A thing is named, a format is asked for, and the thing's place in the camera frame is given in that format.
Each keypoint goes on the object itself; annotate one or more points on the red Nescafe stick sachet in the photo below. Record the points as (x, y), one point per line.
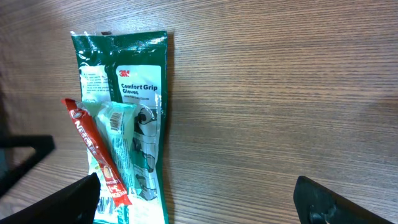
(90, 135)

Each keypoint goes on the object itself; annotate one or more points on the green 3M product package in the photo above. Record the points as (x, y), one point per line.
(129, 69)

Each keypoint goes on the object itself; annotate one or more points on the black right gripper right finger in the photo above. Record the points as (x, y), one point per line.
(316, 204)

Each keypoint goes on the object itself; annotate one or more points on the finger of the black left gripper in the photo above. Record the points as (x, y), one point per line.
(21, 154)

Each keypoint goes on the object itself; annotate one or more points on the mint green small packet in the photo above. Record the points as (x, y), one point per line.
(116, 124)

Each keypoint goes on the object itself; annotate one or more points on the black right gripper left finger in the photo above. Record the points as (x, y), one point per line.
(75, 204)

